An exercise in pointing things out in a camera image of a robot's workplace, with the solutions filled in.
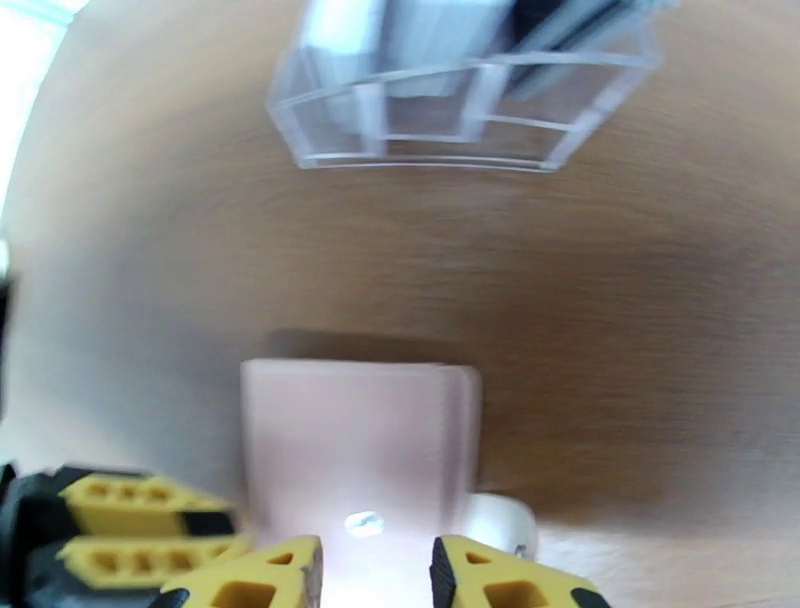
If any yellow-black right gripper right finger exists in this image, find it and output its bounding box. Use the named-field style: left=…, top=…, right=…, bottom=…
left=431, top=535, right=613, bottom=608

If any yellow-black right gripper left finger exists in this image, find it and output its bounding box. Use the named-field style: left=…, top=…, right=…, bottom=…
left=161, top=535, right=324, bottom=608

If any translucent plastic case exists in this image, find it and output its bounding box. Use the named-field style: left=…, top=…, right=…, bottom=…
left=240, top=357, right=540, bottom=608

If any clear acrylic card stand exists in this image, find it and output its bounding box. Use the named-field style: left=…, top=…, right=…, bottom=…
left=265, top=0, right=664, bottom=173

